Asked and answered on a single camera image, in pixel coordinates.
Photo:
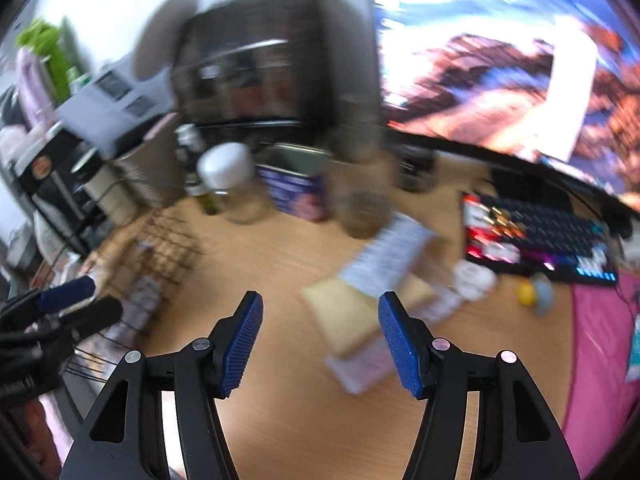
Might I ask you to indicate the pale blue toy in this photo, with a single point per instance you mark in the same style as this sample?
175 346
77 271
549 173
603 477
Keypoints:
544 294

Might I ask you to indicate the printed white papers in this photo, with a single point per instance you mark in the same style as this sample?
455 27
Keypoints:
115 105

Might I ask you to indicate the black box with red label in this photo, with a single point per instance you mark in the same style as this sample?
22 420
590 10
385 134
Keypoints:
55 170

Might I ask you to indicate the white cereal bar packet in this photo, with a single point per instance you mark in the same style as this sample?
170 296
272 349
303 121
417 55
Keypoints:
145 296

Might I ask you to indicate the curved computer monitor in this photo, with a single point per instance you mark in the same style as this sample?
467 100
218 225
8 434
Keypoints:
475 50

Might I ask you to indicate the pink desk mat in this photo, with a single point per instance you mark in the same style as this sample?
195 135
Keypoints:
600 360

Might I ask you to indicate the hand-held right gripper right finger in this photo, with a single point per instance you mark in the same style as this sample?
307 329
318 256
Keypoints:
400 345

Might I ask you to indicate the blue and white snack packet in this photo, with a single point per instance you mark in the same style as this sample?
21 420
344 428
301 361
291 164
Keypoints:
385 255

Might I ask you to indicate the black storage cabinet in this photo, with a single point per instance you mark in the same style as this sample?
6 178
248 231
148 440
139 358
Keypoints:
270 60

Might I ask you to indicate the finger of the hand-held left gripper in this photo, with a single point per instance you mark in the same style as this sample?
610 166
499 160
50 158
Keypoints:
67 292
95 312

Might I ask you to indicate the bagged toast slice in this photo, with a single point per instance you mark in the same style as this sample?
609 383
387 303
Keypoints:
345 315

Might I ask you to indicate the green plush toy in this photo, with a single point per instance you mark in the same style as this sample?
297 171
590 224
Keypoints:
47 50

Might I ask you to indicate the pump bottle with white top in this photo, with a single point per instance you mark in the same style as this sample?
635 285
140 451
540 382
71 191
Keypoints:
192 175

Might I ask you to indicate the small dark jar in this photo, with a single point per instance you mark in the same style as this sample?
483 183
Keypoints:
417 170

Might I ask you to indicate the yellow duck toy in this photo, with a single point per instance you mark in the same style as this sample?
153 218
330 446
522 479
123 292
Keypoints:
525 293

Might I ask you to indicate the white and teal packet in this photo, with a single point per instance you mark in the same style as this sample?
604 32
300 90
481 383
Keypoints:
635 345

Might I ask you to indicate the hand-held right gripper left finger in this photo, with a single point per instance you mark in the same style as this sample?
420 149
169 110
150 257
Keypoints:
242 345

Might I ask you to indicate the black backlit keyboard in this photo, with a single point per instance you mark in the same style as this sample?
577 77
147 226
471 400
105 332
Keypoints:
540 235

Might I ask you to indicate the glass jar with white lid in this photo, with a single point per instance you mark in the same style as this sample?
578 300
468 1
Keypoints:
225 167

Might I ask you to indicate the blue luncheon meat tin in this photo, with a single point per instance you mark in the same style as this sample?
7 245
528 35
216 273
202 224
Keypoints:
295 190

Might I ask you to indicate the clear glass cup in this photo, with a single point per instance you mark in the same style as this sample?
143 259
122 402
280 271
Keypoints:
362 210

